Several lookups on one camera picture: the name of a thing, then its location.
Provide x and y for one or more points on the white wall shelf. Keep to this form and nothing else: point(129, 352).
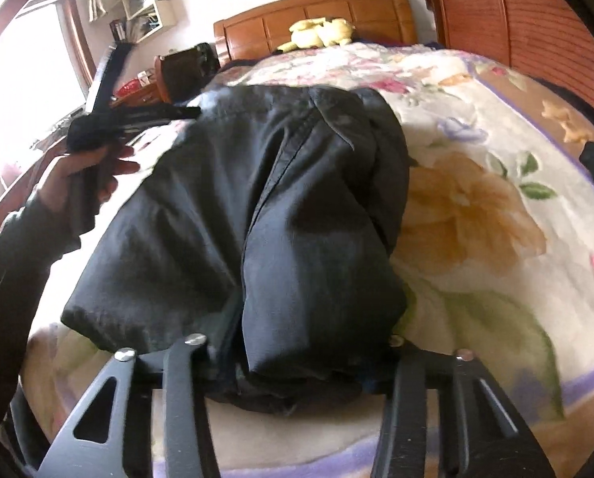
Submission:
point(157, 17)

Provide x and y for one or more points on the wooden cabinet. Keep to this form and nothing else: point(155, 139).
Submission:
point(142, 95)

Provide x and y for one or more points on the black bag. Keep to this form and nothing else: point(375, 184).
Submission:
point(192, 72)

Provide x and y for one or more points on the yellow plush toy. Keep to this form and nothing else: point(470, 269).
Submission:
point(322, 32)

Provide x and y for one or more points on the small white box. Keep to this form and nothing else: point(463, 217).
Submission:
point(143, 78)

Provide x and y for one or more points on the wooden chair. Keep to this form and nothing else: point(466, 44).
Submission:
point(161, 72)

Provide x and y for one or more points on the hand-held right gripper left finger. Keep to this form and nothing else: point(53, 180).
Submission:
point(182, 358)

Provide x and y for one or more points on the black jacket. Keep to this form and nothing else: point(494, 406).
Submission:
point(277, 209)

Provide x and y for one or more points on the red basket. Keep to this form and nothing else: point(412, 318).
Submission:
point(127, 88)

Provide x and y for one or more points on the wooden wardrobe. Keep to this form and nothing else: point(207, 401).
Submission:
point(516, 20)

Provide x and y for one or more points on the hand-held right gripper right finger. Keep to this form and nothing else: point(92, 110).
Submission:
point(401, 373)

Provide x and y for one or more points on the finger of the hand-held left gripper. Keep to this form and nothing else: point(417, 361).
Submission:
point(157, 112)
point(108, 77)

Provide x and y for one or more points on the person's left hand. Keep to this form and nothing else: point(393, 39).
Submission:
point(58, 179)

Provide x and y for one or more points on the floral blanket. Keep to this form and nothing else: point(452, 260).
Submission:
point(476, 209)

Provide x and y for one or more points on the wooden bed headboard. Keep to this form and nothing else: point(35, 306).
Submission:
point(327, 15)

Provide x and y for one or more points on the person's left forearm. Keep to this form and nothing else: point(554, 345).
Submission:
point(8, 284)

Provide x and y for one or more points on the window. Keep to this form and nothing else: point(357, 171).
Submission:
point(23, 74)

